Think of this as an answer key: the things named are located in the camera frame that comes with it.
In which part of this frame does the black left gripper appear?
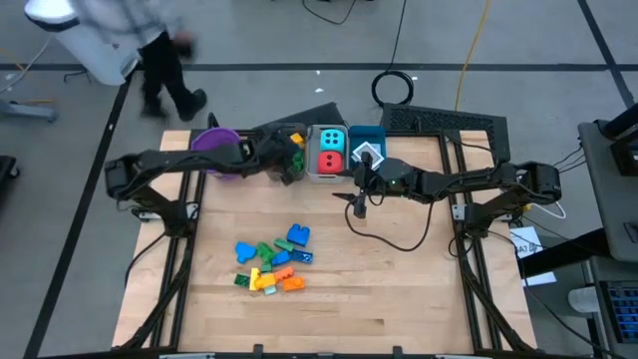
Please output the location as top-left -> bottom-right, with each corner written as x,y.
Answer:
246,130 -> 300,186

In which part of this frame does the white paper sheet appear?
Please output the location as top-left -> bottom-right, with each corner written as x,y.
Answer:
510,226 -> 544,258
522,271 -> 557,288

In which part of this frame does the red foam die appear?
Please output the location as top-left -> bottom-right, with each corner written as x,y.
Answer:
317,151 -> 345,176

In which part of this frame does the teal foam die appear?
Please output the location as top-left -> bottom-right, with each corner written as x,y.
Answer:
318,128 -> 346,154

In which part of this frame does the white plastic bin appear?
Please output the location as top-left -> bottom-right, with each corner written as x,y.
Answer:
306,124 -> 349,184

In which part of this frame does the black perforated panel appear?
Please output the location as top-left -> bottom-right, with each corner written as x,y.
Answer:
381,103 -> 512,164

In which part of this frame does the black hanging cable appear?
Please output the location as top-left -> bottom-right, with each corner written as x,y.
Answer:
371,0 -> 415,107

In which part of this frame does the purple monster-face bucket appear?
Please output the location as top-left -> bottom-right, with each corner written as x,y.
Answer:
190,127 -> 245,180

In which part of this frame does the light blue building block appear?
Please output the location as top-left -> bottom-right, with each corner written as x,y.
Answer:
233,241 -> 258,264

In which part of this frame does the grey stand base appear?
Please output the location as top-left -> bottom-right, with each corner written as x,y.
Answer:
0,99 -> 59,124

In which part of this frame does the blue two-stud building block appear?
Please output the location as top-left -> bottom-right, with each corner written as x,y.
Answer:
286,222 -> 311,247

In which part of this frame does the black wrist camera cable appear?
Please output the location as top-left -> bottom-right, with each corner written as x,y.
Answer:
343,198 -> 435,253

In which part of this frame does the yellow hanging cable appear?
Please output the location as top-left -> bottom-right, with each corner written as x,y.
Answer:
454,0 -> 492,112

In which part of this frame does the black desk equipment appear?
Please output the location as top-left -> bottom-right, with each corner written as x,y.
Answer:
595,102 -> 638,176

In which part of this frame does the backlit keyboard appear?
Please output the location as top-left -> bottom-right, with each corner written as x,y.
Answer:
600,278 -> 638,345

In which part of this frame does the black floor cable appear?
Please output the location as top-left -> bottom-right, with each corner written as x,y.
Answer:
301,0 -> 358,26

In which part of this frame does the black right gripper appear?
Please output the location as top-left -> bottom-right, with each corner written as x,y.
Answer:
332,158 -> 416,219

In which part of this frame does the person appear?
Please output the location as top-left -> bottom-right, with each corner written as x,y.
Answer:
74,0 -> 208,123

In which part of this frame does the black table frame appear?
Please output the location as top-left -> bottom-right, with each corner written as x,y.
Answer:
112,127 -> 539,359

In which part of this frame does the grey desk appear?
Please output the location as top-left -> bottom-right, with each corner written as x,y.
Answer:
577,119 -> 638,263

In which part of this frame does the playing card deck box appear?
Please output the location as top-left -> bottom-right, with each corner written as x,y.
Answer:
351,141 -> 386,171

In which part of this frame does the white cable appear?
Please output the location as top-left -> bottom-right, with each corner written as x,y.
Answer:
522,201 -> 567,220

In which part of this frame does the blue plastic bin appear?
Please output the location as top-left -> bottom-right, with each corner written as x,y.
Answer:
347,124 -> 388,174

